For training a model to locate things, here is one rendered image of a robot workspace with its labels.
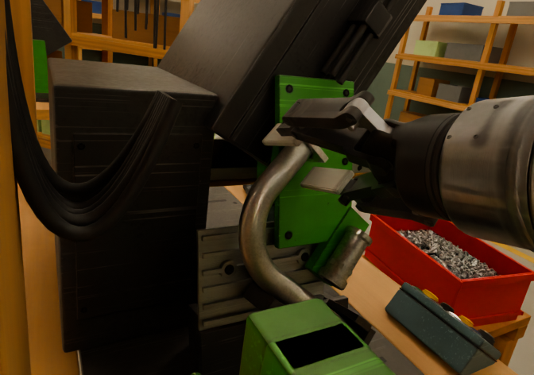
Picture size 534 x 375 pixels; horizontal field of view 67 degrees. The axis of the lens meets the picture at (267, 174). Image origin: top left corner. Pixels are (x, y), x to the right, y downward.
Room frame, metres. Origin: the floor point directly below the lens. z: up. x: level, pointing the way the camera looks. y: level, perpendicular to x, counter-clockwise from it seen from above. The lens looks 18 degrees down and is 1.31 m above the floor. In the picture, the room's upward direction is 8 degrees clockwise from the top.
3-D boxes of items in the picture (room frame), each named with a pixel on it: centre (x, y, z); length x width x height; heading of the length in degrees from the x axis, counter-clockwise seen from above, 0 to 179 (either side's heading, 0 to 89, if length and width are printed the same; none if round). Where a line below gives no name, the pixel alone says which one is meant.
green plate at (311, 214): (0.52, -0.04, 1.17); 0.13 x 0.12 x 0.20; 31
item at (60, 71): (0.58, 0.22, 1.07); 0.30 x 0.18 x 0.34; 31
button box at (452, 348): (0.54, -0.30, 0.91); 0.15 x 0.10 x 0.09; 31
